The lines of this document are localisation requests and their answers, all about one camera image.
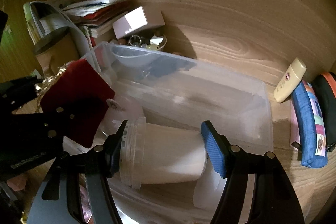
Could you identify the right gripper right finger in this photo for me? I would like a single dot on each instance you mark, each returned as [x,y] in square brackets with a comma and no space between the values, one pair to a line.
[274,199]

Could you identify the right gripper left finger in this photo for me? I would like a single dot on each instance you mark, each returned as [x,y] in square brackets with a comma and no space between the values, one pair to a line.
[61,202]

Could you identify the white drawstring pouch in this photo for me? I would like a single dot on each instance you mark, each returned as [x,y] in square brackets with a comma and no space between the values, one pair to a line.
[209,189]

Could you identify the gold ribbon bow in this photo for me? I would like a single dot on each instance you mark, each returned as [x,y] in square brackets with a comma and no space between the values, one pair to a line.
[47,84]

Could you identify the blue patchwork pencil pouch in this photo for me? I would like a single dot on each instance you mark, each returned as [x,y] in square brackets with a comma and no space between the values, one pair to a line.
[308,134]

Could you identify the clear plastic storage bin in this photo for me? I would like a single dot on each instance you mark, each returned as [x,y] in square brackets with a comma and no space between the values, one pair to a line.
[179,92]

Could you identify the cream lotion bottle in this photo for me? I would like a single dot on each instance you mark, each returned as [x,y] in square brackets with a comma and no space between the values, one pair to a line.
[290,80]

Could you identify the open white booklet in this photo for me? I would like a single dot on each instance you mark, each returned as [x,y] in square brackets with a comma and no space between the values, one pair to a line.
[42,18]

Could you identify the black orange zipper case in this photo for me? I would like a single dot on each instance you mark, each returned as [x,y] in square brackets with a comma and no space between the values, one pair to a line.
[324,88]

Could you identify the glass bowl of trinkets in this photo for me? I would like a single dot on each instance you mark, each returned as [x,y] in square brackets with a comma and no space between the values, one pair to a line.
[153,40]

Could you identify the stack of books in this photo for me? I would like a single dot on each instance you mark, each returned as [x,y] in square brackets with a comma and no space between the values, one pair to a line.
[95,18]

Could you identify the white cardboard box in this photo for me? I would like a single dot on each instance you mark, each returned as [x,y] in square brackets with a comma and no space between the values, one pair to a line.
[140,19]

